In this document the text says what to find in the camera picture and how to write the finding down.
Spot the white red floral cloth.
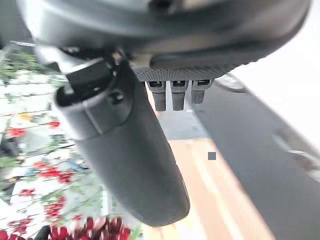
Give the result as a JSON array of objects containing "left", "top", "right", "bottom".
[{"left": 0, "top": 42, "right": 143, "bottom": 240}]

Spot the dark red flower bunch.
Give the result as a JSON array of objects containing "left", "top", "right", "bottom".
[{"left": 48, "top": 216, "right": 133, "bottom": 240}]

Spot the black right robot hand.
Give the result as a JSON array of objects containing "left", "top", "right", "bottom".
[{"left": 17, "top": 0, "right": 312, "bottom": 228}]

